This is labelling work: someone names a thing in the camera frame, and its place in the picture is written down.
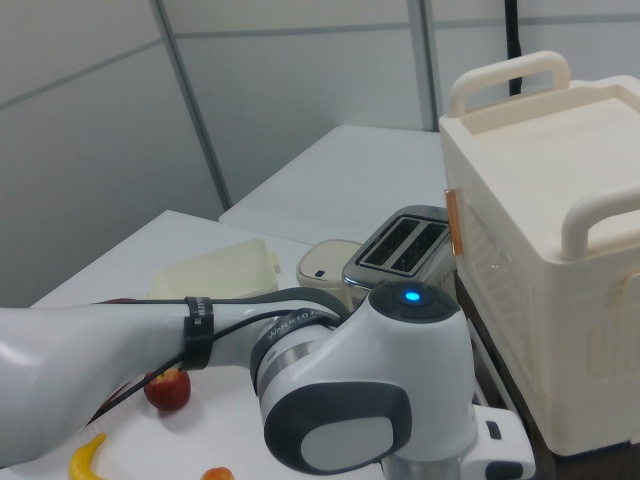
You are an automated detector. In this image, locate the small cream lidded container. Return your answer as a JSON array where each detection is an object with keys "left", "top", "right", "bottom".
[{"left": 296, "top": 239, "right": 364, "bottom": 301}]

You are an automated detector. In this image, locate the chrome two-slot toaster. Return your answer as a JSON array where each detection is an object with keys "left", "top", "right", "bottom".
[{"left": 341, "top": 204, "right": 459, "bottom": 307}]

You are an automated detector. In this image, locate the open cream plastic box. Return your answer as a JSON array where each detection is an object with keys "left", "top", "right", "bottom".
[{"left": 148, "top": 238, "right": 282, "bottom": 301}]

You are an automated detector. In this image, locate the red apple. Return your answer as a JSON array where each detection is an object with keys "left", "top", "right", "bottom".
[{"left": 143, "top": 367, "right": 192, "bottom": 412}]

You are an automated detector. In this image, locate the black pole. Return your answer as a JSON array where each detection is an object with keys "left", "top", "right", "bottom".
[{"left": 503, "top": 0, "right": 526, "bottom": 97}]

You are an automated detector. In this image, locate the yellow banana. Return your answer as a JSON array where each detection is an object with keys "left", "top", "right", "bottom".
[{"left": 68, "top": 432, "right": 109, "bottom": 480}]

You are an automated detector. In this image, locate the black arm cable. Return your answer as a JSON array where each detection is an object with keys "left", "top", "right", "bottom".
[{"left": 84, "top": 287, "right": 352, "bottom": 426}]

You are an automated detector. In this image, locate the black strap with lettering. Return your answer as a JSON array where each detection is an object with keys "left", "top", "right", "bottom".
[{"left": 251, "top": 308, "right": 337, "bottom": 354}]

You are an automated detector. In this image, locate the copper appliance handle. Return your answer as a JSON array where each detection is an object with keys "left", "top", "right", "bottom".
[{"left": 445, "top": 188, "right": 464, "bottom": 257}]

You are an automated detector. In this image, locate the large cream handled appliance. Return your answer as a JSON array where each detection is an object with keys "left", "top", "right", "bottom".
[{"left": 438, "top": 49, "right": 640, "bottom": 459}]

